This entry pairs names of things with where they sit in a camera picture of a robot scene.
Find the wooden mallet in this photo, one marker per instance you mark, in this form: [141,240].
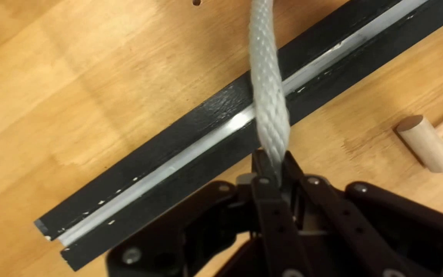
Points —
[423,140]

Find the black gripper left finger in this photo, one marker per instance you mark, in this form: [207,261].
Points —
[281,244]

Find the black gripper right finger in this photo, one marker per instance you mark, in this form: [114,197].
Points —
[341,240]

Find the black grooved rail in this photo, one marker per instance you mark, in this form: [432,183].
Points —
[320,63]

